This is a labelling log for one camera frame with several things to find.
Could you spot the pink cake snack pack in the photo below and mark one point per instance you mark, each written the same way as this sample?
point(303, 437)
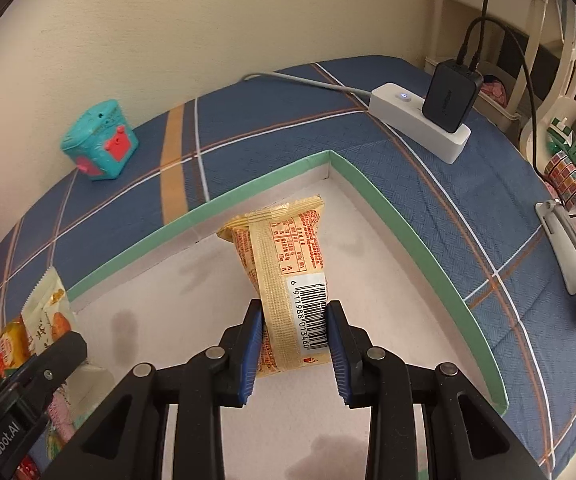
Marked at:
point(60, 415)

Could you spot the white power strip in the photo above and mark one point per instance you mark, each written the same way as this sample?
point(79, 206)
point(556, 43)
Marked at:
point(400, 109)

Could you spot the blue plaid tablecloth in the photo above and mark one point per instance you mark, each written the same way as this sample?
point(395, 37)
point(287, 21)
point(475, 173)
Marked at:
point(471, 223)

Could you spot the black charger adapter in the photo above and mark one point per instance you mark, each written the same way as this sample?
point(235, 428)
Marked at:
point(455, 86)

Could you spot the beige orange barcode snack pack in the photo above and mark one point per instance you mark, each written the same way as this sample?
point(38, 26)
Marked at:
point(279, 249)

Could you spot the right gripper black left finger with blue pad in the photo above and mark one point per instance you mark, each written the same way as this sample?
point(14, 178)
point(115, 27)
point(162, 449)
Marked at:
point(125, 436)

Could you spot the teal toy box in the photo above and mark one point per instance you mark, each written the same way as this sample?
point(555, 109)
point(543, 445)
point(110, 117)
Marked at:
point(101, 142)

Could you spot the dark red milk pack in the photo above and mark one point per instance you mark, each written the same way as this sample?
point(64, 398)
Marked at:
point(27, 470)

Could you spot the white orange snack pack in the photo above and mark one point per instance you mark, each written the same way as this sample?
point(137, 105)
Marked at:
point(47, 313)

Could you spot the white tray green rim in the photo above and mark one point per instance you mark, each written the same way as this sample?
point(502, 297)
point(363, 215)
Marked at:
point(173, 294)

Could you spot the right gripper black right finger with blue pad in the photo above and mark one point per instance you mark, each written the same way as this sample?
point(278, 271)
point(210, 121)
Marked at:
point(415, 408)

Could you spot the yellow cake pack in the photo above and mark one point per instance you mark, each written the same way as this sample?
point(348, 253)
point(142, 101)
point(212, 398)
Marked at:
point(14, 345)

